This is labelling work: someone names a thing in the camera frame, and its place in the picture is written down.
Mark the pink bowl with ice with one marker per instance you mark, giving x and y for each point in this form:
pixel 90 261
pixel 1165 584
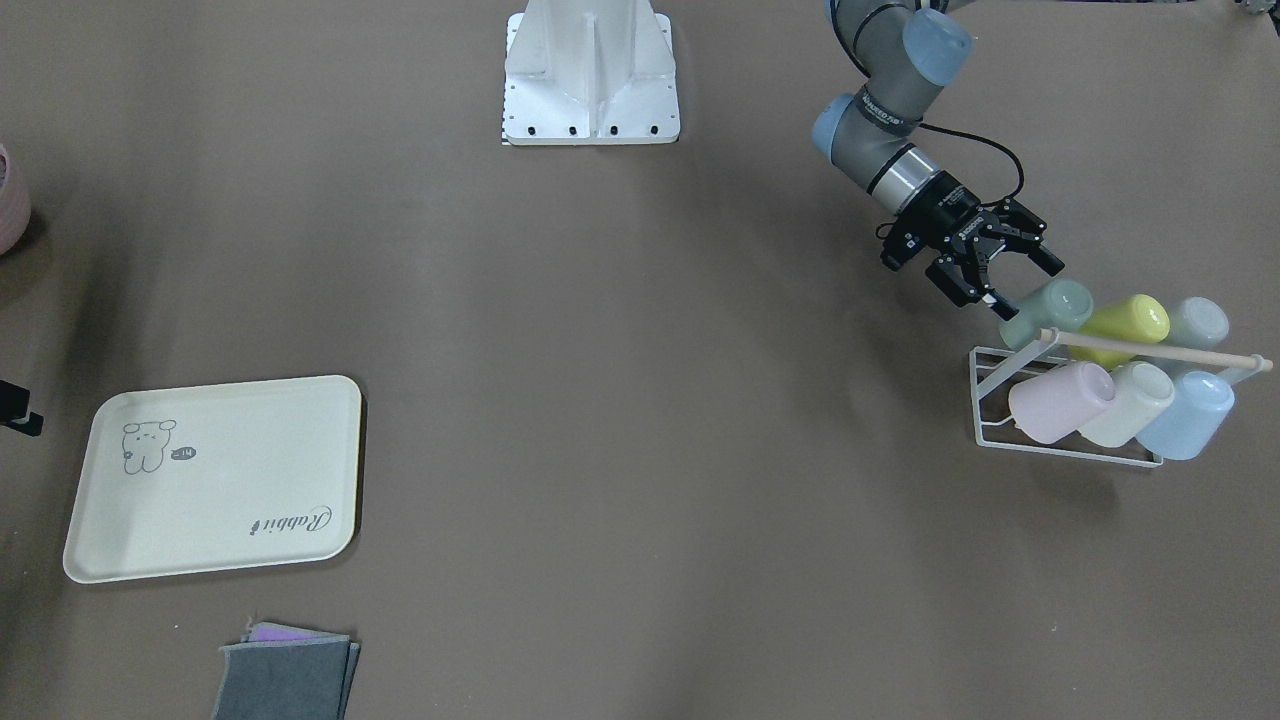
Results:
pixel 16 208

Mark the white wire cup rack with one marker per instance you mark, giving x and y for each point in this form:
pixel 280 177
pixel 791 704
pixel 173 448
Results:
pixel 992 372

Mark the grey cup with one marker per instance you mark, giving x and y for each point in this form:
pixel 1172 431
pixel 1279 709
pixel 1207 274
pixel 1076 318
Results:
pixel 1196 322

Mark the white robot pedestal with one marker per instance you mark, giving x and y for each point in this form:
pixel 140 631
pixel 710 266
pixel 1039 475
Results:
pixel 589 73

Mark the green cup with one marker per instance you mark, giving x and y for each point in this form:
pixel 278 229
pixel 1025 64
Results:
pixel 1059 303

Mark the grey folded cloth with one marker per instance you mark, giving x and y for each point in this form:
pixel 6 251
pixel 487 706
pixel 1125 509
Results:
pixel 277 671

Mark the yellow cup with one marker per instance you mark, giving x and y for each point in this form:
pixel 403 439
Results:
pixel 1140 318

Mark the light blue cup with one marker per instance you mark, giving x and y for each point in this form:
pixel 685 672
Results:
pixel 1201 402

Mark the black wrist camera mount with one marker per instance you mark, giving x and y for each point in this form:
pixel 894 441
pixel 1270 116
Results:
pixel 899 246

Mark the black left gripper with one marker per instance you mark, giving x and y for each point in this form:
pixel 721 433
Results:
pixel 941 206

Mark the pink cup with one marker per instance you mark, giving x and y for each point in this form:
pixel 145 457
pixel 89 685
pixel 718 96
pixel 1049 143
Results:
pixel 1051 406

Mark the cream cup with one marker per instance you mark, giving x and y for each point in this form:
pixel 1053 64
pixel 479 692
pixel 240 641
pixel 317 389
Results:
pixel 1143 391

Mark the cream rabbit tray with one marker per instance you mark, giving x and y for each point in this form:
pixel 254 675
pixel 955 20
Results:
pixel 213 478

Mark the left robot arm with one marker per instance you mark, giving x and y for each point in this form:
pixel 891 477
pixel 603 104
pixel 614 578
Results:
pixel 908 53

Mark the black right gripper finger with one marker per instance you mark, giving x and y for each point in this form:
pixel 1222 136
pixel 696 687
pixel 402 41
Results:
pixel 16 413

